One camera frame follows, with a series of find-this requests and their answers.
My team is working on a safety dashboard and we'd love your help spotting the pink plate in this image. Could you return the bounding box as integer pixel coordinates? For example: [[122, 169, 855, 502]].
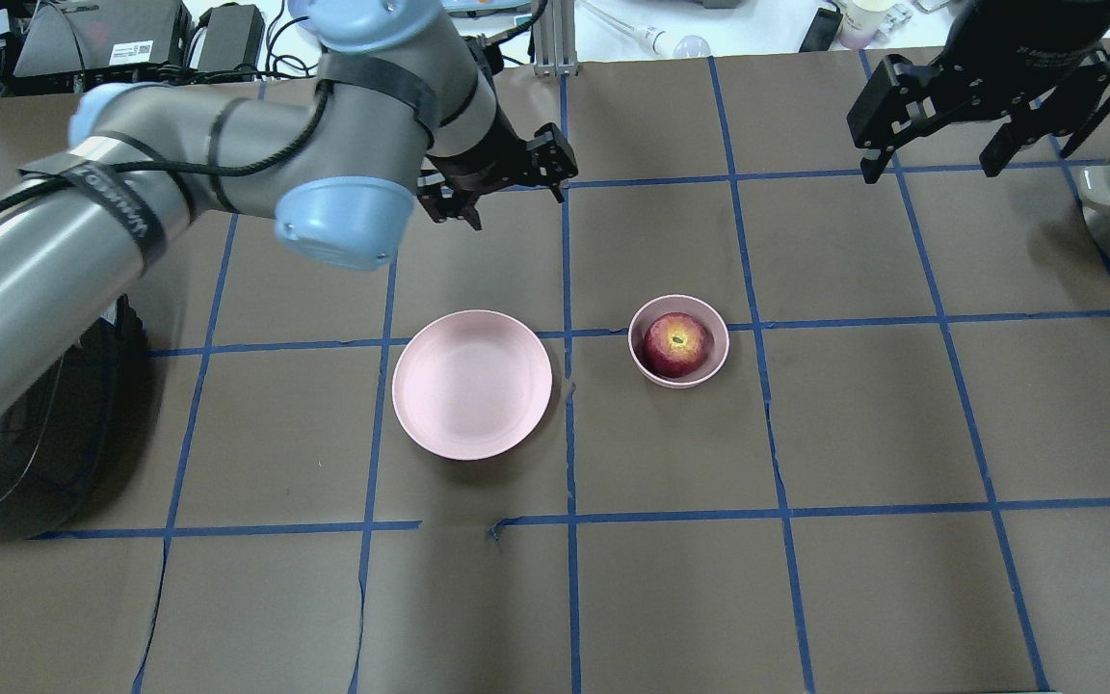
[[391, 310, 554, 461]]

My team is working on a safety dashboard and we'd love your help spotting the dark grey rice cooker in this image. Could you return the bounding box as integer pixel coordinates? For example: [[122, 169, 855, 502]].
[[0, 295, 147, 544]]

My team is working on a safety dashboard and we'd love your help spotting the red apple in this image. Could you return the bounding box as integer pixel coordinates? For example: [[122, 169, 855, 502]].
[[642, 311, 713, 381]]

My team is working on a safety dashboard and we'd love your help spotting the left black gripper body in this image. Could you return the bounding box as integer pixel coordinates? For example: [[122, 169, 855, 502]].
[[420, 105, 542, 199]]

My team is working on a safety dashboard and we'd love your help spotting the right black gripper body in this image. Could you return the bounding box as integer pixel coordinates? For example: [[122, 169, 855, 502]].
[[937, 1, 1110, 121]]

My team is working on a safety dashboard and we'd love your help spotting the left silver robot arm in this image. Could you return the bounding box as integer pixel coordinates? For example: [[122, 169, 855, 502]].
[[0, 1, 578, 416]]

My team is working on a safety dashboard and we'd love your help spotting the pink bowl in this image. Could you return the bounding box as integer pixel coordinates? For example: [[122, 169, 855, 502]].
[[626, 294, 730, 389]]

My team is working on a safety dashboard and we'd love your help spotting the aluminium frame post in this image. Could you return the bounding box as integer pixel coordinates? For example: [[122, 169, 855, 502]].
[[529, 1, 581, 76]]

